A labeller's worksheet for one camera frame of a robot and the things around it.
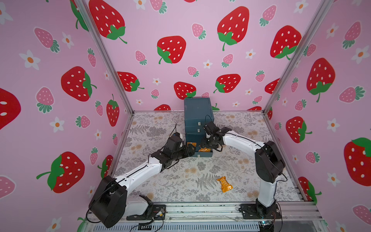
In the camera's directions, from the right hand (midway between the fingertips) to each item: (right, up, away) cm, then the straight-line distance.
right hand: (206, 143), depth 93 cm
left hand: (-9, -2, -10) cm, 13 cm away
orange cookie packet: (-8, -1, +6) cm, 10 cm away
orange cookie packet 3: (+10, -24, -11) cm, 28 cm away
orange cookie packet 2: (-1, -5, +3) cm, 6 cm away
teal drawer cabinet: (-6, +20, -2) cm, 21 cm away
